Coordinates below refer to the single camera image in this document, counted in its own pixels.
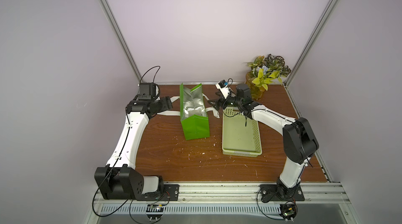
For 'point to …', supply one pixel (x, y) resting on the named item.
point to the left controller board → (154, 212)
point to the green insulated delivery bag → (194, 118)
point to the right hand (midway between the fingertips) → (213, 94)
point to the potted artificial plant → (264, 69)
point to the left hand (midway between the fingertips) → (166, 102)
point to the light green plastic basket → (241, 135)
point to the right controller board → (288, 211)
